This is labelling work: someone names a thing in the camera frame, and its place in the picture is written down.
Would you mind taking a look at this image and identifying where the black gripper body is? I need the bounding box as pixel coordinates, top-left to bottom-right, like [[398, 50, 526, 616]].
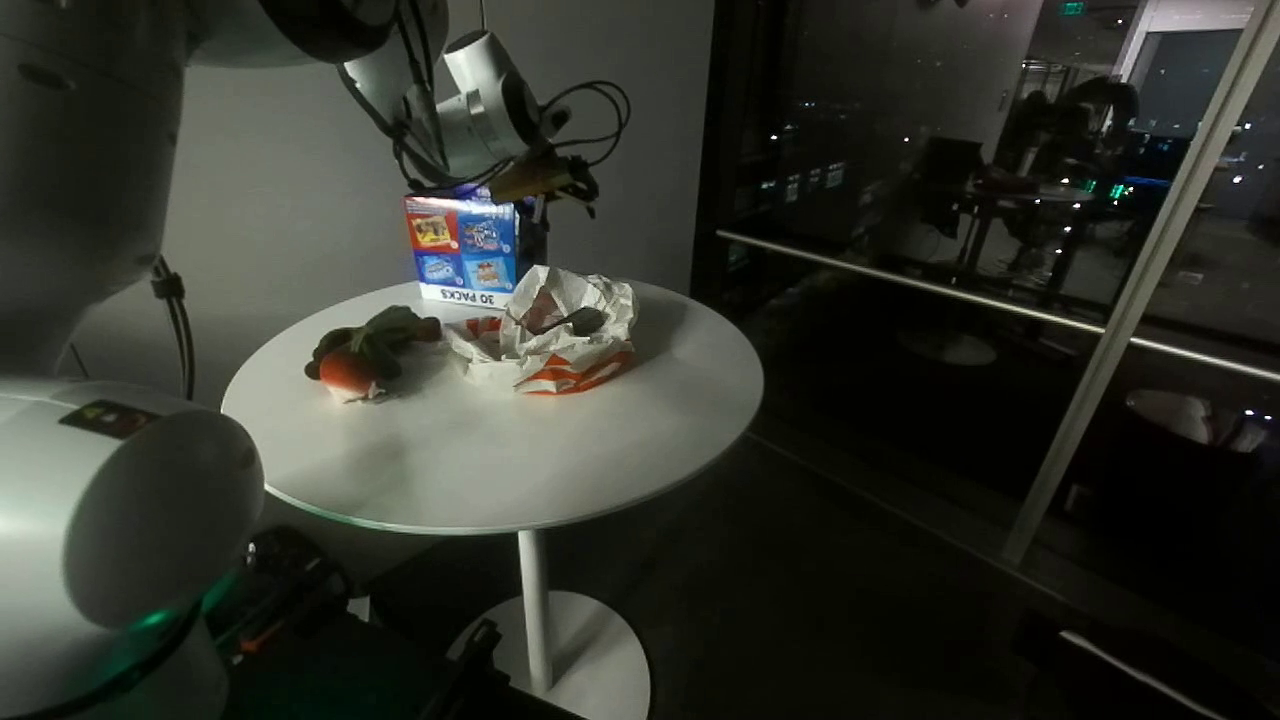
[[515, 198, 552, 268]]

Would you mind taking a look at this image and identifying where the white orange plastic bag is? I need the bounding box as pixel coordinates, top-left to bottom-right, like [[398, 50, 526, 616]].
[[443, 266, 638, 395]]

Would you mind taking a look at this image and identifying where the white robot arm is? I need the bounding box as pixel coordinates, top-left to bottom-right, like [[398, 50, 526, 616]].
[[0, 0, 449, 720]]

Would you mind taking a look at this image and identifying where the blue snack variety box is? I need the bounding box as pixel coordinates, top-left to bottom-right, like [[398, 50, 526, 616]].
[[402, 198, 524, 308]]

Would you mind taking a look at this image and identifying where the white round table base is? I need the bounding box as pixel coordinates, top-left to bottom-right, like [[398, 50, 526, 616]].
[[456, 531, 650, 720]]

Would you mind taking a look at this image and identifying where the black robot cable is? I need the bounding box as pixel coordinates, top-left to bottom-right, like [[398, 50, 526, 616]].
[[148, 254, 198, 406]]

